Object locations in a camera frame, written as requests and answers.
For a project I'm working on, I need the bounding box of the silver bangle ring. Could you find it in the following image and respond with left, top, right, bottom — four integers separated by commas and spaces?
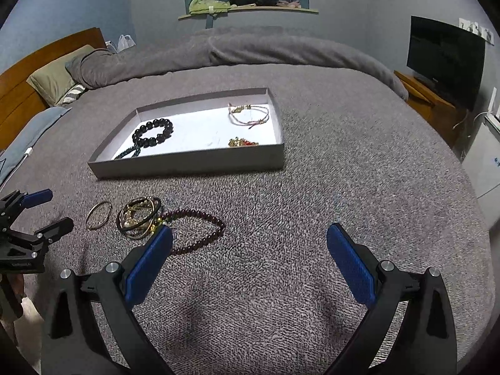
85, 201, 114, 231

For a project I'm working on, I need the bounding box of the black hair tie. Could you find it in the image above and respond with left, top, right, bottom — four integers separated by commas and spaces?
116, 195, 163, 241

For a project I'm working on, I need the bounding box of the dark red bead bracelet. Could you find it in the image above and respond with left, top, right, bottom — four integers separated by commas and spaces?
156, 209, 227, 256

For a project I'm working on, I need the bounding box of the gold round hair clip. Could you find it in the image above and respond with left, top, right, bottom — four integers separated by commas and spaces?
116, 197, 157, 234

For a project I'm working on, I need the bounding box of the light blue sheet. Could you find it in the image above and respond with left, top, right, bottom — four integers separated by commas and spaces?
1, 107, 70, 185

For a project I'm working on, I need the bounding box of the wooden headboard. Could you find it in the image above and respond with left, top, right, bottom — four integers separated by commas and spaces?
0, 27, 105, 150

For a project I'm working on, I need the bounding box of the striped pillow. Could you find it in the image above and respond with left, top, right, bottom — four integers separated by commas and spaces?
57, 84, 87, 106

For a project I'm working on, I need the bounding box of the olive green pillow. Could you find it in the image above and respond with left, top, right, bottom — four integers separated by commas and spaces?
26, 45, 95, 107

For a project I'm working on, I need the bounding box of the grey bed blanket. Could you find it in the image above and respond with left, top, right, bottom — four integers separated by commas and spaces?
7, 27, 495, 374

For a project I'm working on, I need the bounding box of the white plastic bag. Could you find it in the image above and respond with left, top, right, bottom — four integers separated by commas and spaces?
116, 34, 136, 53

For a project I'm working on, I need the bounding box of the white cabinet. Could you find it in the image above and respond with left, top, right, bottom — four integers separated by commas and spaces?
462, 121, 500, 228

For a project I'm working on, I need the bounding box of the grey cardboard tray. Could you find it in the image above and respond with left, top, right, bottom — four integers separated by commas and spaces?
88, 87, 285, 179

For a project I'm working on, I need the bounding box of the wooden tv stand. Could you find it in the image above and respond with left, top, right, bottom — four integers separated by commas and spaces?
394, 70, 468, 148

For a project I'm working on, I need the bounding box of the green cloth on shelf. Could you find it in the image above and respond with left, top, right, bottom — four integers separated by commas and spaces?
188, 0, 231, 15

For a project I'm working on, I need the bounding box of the black television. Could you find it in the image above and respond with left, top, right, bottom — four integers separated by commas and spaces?
407, 16, 486, 111

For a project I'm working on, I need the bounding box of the wooden window shelf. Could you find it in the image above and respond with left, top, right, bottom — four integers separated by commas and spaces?
177, 5, 319, 21

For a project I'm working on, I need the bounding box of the white charging cable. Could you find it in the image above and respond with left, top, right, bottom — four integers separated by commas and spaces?
0, 146, 34, 182

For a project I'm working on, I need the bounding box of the dark blue braided bracelet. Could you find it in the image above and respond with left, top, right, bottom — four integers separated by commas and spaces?
113, 144, 143, 161

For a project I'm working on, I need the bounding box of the black bead bracelet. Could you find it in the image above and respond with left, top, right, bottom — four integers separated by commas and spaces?
131, 117, 175, 149

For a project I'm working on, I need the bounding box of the pink cord bracelet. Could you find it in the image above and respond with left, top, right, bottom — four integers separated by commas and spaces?
227, 102, 271, 131

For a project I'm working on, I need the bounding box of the white wall hook rack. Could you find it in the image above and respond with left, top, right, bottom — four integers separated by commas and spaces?
458, 18, 495, 46

